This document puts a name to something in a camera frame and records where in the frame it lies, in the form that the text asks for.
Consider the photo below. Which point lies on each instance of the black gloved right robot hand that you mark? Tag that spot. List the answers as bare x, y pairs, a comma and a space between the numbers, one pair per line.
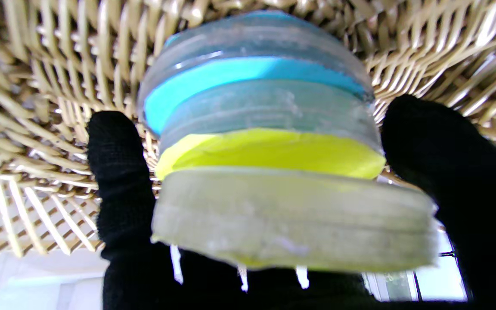
467, 193

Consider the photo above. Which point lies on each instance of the yellow round culture dish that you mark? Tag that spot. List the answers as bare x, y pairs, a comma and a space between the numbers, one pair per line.
291, 215
274, 150

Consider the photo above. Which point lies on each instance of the blue round culture dish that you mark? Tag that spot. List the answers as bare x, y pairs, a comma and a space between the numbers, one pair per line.
213, 82

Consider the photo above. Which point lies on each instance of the oval wicker basket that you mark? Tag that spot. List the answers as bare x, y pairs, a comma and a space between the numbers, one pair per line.
37, 129

